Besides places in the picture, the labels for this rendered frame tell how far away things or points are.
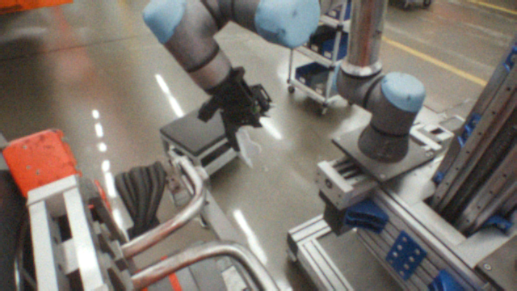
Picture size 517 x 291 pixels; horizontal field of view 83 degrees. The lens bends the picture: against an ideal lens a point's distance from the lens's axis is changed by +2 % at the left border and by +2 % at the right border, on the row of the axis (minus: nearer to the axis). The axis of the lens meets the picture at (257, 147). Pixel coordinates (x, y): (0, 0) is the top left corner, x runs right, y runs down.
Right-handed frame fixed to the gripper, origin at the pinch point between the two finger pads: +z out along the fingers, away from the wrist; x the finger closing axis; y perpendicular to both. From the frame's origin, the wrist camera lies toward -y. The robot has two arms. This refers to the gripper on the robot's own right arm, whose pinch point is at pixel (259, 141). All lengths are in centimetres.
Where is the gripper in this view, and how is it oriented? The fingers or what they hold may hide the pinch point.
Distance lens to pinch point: 67.8
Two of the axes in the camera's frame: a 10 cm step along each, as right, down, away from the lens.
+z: 4.9, 5.8, 6.5
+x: 2.9, -8.1, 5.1
